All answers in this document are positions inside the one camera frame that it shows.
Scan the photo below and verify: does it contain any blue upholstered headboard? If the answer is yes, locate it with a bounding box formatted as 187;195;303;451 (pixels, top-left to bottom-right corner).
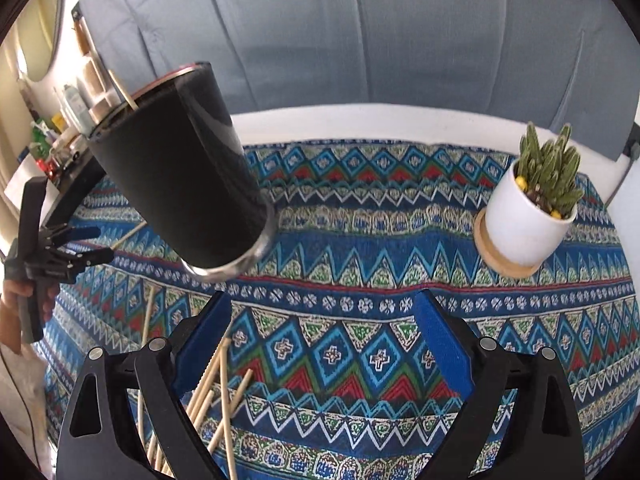
75;0;636;163

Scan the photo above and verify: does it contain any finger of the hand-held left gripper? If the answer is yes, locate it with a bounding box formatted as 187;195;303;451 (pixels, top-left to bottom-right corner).
42;225;102;250
52;246;116;275

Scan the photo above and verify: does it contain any pink jar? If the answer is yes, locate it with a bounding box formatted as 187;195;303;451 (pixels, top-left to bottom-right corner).
90;92;119;121

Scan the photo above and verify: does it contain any round wooden coaster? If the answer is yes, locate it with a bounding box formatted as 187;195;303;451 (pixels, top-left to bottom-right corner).
474;208;551;279

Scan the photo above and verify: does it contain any bunch of wooden chopsticks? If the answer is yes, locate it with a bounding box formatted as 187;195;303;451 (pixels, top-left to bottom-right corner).
137;285;256;480

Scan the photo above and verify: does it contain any beige cosmetic tube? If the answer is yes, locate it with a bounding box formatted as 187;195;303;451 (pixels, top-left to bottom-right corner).
82;60;109;102

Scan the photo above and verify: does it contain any black metal tumbler cup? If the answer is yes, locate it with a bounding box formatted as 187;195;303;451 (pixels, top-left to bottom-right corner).
87;61;276;281

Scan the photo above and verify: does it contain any brown wooden frame piece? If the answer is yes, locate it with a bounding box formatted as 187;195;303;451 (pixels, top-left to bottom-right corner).
74;4;90;57

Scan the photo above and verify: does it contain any person's left hand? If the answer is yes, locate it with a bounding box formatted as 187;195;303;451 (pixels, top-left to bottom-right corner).
0;280;57;347

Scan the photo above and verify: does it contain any white ceramic plant pot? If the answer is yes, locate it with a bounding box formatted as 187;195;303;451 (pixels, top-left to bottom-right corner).
485;160;578;267

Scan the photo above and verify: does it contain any green bottle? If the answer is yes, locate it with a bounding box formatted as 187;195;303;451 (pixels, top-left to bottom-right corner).
31;120;57;147

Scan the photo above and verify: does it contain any black side table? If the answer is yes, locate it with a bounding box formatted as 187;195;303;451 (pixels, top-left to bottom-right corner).
42;157;108;226

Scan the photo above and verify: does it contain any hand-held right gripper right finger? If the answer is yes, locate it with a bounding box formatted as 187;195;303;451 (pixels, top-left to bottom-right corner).
414;290;586;480

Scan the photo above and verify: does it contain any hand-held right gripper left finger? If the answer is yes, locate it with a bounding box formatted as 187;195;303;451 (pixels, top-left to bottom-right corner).
56;290;233;480

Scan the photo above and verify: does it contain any oval wall mirror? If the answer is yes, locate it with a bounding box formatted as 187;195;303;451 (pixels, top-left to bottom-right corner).
19;0;70;82

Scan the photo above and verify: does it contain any white spray bottle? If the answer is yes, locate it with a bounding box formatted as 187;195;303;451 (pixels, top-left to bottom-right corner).
62;85;92;134

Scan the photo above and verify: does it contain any beige curtain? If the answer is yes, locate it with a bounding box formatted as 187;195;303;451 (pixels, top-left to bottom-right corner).
0;40;25;186

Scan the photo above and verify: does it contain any green cactus plant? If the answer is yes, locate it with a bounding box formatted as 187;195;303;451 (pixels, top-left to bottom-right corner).
517;122;585;218

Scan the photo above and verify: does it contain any blue patterned blanket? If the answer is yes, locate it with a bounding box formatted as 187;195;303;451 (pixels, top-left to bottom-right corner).
42;140;640;480

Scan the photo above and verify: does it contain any wooden chopstick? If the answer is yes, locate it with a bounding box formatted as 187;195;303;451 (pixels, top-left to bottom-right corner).
111;221;147;251
109;71;139;110

